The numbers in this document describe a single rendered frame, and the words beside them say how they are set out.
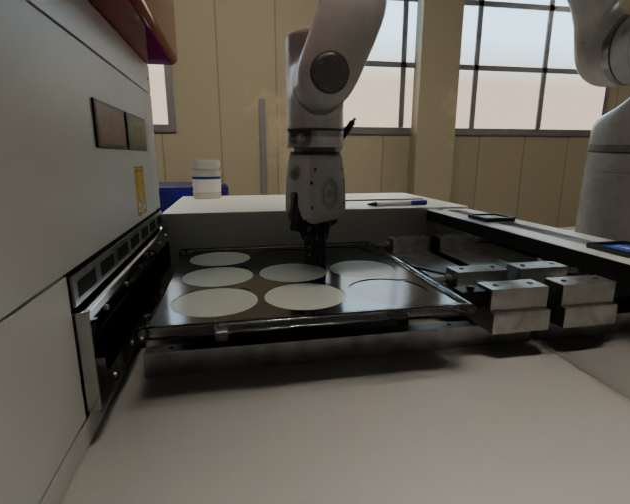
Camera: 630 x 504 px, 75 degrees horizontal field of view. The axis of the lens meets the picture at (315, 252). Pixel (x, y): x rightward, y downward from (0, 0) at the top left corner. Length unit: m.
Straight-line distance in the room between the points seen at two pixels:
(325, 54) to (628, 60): 0.58
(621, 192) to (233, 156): 2.55
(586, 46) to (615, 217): 0.32
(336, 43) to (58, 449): 0.48
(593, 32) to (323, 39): 0.56
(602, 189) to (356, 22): 0.59
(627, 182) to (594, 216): 0.08
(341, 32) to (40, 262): 0.39
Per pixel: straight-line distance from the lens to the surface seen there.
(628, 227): 0.96
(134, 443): 0.43
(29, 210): 0.33
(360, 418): 0.43
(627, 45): 0.95
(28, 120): 0.35
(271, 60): 3.17
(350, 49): 0.54
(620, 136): 0.94
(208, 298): 0.52
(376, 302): 0.49
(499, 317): 0.56
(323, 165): 0.60
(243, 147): 3.09
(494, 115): 3.66
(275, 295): 0.51
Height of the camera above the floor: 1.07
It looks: 13 degrees down
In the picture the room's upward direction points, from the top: straight up
